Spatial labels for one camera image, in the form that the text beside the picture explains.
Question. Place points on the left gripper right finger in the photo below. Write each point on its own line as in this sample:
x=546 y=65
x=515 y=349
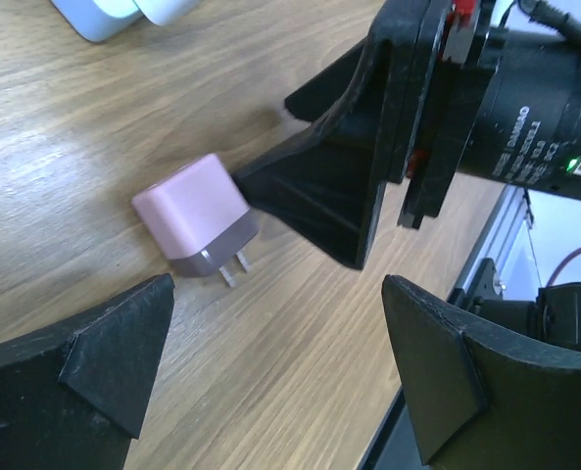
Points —
x=481 y=396

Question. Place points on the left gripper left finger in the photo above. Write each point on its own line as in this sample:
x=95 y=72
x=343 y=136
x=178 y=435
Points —
x=74 y=394

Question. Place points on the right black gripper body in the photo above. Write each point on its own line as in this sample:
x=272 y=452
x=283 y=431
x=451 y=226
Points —
x=439 y=64

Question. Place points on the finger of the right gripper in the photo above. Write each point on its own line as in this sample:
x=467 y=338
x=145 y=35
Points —
x=319 y=181
x=315 y=97

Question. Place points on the pink cube adapter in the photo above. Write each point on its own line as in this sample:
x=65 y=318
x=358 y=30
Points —
x=199 y=219

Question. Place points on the white cube adapter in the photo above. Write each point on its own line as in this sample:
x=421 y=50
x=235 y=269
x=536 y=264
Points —
x=163 y=12

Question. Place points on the blue power strip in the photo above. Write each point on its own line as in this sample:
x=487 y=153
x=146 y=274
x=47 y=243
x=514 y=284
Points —
x=98 y=20

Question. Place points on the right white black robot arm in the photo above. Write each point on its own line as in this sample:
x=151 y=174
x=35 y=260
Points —
x=528 y=130

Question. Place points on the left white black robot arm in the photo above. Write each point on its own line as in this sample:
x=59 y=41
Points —
x=554 y=318

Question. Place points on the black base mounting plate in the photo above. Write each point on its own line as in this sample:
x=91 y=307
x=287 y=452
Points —
x=383 y=433

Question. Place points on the aluminium frame rail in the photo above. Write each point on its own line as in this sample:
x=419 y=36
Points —
x=528 y=236

